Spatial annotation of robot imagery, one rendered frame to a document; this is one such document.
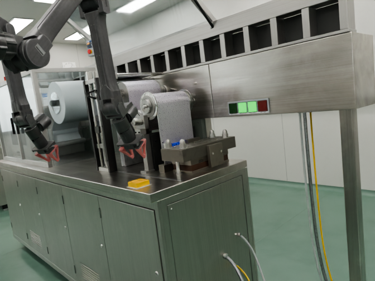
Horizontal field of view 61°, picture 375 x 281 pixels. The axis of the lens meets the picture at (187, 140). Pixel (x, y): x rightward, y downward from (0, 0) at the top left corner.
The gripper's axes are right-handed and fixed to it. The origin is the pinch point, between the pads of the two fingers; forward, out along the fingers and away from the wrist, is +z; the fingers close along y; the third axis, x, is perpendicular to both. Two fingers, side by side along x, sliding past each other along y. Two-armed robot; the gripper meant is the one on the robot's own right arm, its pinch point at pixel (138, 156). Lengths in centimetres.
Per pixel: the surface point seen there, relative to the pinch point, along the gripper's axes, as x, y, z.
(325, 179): -207, -59, 223
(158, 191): 8.6, -8.6, 12.2
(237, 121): -283, 54, 181
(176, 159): -16.0, -6.0, 16.3
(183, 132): -41.9, 0.3, 19.5
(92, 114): -43, 54, 2
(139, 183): 3.8, 3.2, 12.3
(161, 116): -36.0, 5.3, 3.9
